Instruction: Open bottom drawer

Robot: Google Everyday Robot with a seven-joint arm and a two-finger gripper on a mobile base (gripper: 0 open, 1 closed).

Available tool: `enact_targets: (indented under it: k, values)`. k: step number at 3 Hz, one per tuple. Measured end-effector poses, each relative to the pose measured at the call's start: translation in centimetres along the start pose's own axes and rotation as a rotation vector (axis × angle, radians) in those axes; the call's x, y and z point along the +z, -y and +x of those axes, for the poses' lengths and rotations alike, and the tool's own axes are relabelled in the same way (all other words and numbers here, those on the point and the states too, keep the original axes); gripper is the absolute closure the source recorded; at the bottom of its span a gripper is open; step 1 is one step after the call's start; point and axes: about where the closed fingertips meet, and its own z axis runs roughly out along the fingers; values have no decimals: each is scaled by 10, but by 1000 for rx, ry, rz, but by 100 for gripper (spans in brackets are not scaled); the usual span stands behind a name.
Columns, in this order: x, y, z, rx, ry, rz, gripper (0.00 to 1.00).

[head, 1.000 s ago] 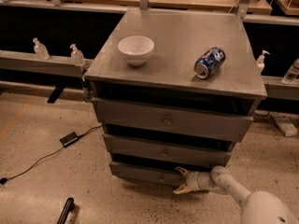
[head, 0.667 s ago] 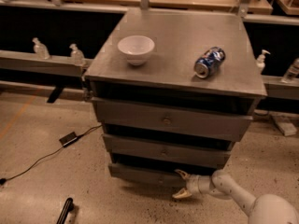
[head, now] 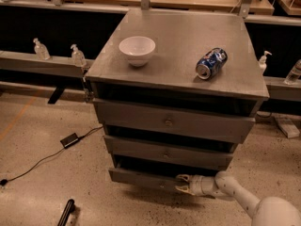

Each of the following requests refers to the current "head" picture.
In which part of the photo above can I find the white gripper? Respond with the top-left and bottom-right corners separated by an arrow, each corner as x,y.
175,174 -> 205,196

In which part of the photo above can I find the grey bottom drawer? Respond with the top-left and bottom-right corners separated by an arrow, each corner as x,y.
108,155 -> 220,194

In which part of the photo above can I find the grey drawer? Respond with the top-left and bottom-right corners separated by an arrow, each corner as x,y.
93,99 -> 255,143
104,136 -> 233,170
108,155 -> 220,194

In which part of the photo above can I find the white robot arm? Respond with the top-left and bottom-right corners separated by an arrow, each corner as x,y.
175,171 -> 301,226

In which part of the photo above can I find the grey middle drawer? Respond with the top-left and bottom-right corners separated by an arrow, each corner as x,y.
104,136 -> 233,170

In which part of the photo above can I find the grey top drawer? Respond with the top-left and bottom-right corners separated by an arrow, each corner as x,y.
93,99 -> 255,143

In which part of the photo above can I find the grey wooden drawer cabinet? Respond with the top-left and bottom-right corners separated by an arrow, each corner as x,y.
85,8 -> 270,194

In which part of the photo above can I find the black power adapter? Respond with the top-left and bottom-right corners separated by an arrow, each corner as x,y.
60,133 -> 79,149

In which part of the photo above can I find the small wooden block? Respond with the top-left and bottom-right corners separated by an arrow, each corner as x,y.
276,117 -> 300,138

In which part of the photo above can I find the crushed blue soda can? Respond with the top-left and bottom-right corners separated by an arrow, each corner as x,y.
196,48 -> 228,80

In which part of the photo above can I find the white ceramic bowl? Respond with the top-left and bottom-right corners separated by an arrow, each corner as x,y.
119,36 -> 156,67

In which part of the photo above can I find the white pump bottle right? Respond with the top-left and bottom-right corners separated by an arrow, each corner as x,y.
258,51 -> 272,73

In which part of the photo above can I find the clear plastic water bottle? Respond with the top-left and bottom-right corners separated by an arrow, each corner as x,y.
284,59 -> 301,85

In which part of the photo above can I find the clear pump bottle near cabinet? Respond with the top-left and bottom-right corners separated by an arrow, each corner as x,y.
71,44 -> 87,67

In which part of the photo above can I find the clear pump bottle far left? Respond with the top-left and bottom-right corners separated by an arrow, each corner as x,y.
33,38 -> 50,60

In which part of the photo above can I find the black cylindrical handle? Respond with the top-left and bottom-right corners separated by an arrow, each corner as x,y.
57,199 -> 75,226

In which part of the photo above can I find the black power cable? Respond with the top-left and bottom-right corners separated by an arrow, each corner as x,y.
0,125 -> 104,187

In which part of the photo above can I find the grey metal shelf rail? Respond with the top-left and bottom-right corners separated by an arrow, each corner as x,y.
0,51 -> 83,78

